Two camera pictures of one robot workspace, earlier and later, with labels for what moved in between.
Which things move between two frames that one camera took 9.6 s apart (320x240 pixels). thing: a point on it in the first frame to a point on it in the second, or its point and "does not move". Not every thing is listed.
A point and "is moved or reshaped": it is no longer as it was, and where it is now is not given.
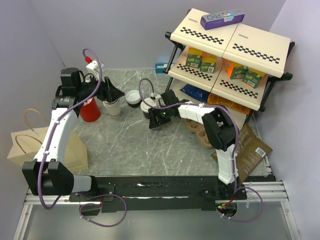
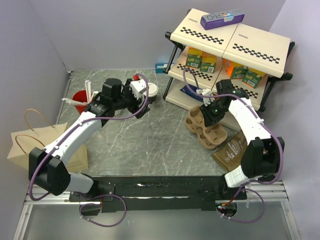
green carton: x=239 y=72 does not move
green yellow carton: x=208 y=63 does not move
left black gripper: x=114 y=93 to x=135 y=108
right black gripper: x=154 y=113 to x=209 y=118
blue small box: x=160 y=68 does not move
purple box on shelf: x=222 y=19 does not move
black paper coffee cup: x=146 y=115 is moved or reshaped
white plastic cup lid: x=145 y=107 to x=153 y=90
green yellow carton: x=194 y=57 does not move
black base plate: x=160 y=193 does not move
